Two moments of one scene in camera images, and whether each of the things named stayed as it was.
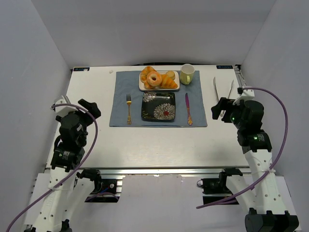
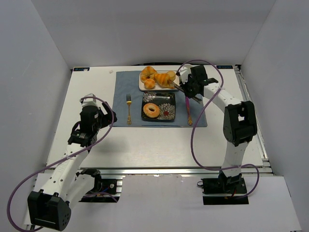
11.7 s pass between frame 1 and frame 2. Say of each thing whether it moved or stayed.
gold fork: stayed
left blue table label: stayed
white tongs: moved
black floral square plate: stayed
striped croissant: stayed
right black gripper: moved
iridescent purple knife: stayed
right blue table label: stayed
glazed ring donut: moved
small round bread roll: stayed
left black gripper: moved
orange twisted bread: stayed
